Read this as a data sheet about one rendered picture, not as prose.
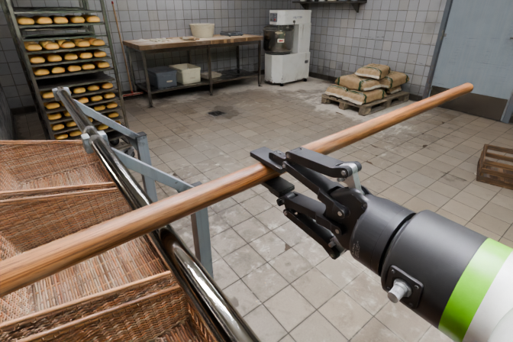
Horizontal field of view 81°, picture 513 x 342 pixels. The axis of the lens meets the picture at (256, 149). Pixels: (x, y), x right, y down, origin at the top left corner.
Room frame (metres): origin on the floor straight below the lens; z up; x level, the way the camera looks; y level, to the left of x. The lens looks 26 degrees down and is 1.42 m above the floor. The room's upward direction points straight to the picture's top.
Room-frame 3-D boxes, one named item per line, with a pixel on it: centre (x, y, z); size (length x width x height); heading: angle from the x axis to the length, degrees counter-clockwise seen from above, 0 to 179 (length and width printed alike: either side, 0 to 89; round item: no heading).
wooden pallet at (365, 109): (4.66, -1.74, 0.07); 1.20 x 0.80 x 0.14; 128
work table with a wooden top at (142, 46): (5.33, 0.99, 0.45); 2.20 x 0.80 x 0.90; 128
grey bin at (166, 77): (4.90, 1.54, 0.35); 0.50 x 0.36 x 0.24; 38
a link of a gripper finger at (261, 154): (0.39, -0.02, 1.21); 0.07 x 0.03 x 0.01; 38
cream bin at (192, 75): (5.16, 1.21, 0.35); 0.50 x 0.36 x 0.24; 39
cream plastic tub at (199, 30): (5.48, 0.92, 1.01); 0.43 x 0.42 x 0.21; 128
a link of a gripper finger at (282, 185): (0.39, -0.02, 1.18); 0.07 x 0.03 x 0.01; 38
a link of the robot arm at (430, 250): (0.21, -0.16, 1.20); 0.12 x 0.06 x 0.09; 128
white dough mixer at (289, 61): (6.01, -0.54, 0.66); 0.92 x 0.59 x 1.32; 128
